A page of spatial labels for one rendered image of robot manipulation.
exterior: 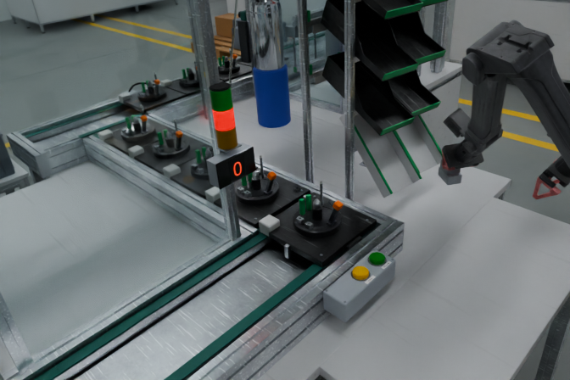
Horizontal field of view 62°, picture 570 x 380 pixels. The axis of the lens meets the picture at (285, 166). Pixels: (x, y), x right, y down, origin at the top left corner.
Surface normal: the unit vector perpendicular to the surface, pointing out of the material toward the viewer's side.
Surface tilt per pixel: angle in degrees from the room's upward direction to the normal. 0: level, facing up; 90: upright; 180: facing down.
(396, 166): 45
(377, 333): 0
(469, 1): 90
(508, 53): 30
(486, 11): 90
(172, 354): 0
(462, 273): 0
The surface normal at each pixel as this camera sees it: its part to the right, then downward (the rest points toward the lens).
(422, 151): 0.37, -0.36
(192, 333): -0.07, -0.87
